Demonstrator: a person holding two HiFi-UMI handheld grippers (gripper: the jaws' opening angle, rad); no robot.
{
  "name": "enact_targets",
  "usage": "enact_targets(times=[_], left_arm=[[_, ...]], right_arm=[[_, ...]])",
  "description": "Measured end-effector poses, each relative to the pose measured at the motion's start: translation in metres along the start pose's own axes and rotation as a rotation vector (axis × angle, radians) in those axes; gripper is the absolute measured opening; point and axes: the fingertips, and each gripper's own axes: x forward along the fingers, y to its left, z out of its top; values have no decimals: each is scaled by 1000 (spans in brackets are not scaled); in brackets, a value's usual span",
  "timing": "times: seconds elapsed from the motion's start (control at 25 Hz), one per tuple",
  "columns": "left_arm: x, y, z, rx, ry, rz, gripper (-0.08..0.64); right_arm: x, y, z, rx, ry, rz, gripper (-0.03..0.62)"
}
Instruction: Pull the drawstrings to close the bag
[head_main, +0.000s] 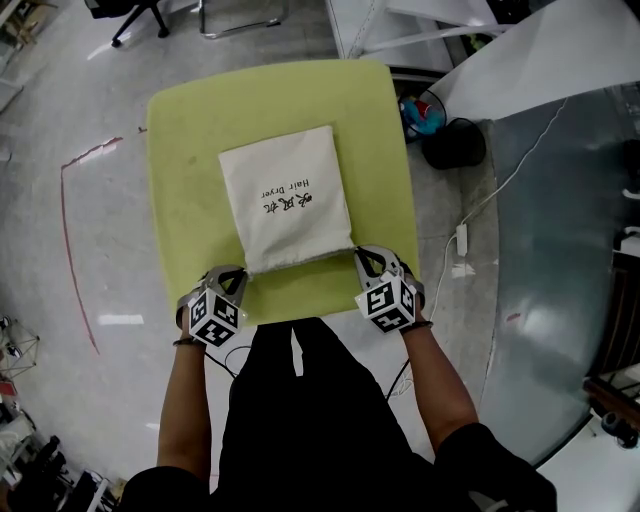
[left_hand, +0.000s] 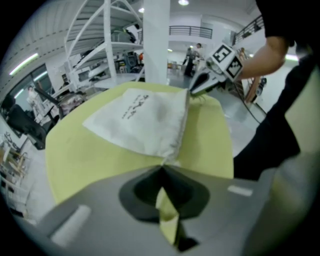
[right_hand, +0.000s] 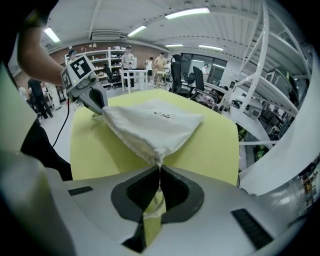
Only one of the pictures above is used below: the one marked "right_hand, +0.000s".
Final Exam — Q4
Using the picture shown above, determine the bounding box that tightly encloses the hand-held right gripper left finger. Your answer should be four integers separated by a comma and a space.
62, 166, 162, 253

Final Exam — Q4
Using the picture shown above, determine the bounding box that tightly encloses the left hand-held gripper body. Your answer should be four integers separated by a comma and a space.
60, 53, 100, 101

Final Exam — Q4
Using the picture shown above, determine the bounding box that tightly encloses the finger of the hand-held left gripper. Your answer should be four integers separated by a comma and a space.
90, 82, 109, 109
79, 91, 104, 116

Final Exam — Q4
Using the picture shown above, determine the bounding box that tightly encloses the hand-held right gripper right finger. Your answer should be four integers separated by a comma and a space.
159, 166, 283, 252

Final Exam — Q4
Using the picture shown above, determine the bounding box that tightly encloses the white drawstring cloth bag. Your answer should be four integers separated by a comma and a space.
91, 99, 205, 216

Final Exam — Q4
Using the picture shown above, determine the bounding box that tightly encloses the person's left forearm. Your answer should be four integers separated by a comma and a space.
16, 25, 66, 88

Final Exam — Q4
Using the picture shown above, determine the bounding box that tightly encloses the white high table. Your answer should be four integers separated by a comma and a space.
120, 68, 149, 94

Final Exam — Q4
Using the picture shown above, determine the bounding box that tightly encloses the green cloth covered table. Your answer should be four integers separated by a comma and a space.
69, 89, 240, 188

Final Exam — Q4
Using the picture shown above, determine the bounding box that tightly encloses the person's black clothing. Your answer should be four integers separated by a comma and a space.
16, 0, 74, 183

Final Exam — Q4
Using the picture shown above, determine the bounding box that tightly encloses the black wheeled office chair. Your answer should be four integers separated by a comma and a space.
169, 53, 193, 99

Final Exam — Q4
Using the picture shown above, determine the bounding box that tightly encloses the pink clothes pile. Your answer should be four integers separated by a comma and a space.
195, 93, 216, 106

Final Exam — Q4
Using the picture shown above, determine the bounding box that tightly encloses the white metal shelf rack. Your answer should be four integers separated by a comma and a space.
229, 0, 315, 152

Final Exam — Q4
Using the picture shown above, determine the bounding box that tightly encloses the white wall shelving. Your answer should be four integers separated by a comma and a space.
64, 48, 138, 89

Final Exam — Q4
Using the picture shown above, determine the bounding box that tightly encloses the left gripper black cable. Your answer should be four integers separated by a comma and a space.
51, 97, 71, 148

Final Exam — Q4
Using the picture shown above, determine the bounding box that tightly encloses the black metal frame chair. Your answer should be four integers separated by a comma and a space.
188, 65, 226, 111

